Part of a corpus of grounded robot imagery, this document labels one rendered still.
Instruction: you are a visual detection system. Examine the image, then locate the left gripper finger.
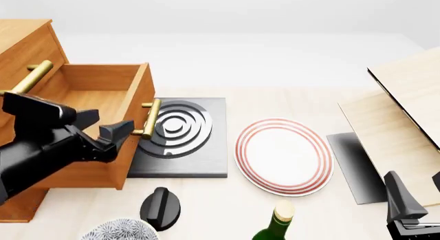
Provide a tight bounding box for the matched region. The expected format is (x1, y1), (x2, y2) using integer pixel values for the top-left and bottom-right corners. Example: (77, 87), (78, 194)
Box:
(73, 108), (101, 131)
(98, 120), (135, 150)

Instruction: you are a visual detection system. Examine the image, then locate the round black stove knob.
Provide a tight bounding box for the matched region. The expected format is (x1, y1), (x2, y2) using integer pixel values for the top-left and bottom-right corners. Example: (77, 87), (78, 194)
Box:
(139, 186), (182, 232)

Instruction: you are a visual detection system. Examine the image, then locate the wooden drawer with short handle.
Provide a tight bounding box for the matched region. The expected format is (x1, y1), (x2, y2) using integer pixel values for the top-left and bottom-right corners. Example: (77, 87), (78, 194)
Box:
(30, 62), (157, 191)

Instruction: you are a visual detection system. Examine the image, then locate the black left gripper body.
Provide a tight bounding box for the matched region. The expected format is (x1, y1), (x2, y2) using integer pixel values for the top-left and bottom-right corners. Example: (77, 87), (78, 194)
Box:
(64, 124), (119, 164)

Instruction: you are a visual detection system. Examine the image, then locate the wooden cabinet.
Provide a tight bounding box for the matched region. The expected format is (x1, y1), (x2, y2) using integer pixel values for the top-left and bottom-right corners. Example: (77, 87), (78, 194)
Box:
(0, 19), (70, 223)

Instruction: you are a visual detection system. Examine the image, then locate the wooden drawer with long handle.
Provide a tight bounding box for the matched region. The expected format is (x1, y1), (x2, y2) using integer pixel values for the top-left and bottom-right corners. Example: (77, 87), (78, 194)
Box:
(0, 22), (70, 102)

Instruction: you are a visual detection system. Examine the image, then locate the patterned grey white bowl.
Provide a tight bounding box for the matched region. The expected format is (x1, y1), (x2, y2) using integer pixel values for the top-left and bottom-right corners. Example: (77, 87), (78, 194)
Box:
(80, 218), (160, 240)

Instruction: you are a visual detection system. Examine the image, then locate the green bottle with cork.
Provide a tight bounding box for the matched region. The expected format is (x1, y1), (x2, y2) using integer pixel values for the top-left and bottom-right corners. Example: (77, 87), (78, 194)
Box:
(251, 199), (296, 240)

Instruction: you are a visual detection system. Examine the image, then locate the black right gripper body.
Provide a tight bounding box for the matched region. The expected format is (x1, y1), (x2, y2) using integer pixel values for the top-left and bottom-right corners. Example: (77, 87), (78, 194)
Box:
(386, 217), (440, 240)

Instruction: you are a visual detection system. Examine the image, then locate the pale wood box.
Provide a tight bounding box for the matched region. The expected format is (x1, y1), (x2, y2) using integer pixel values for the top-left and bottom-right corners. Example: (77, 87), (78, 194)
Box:
(338, 45), (440, 208)

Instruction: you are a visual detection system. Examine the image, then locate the flat black stove plate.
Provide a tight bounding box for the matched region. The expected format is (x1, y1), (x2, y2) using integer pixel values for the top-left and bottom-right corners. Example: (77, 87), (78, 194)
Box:
(126, 96), (229, 179)

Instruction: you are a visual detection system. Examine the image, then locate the long brass drawer handle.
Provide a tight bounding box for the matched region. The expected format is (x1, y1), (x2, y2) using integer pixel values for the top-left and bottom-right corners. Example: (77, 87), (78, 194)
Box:
(0, 59), (54, 96)

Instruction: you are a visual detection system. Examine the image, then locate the short brass drawer handle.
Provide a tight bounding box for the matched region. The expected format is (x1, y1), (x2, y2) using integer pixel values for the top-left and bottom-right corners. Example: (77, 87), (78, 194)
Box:
(131, 98), (163, 141)

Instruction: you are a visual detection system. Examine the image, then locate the white plate with red rings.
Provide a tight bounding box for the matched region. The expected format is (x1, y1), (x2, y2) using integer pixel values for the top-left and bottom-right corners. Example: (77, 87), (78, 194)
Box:
(234, 117), (336, 198)

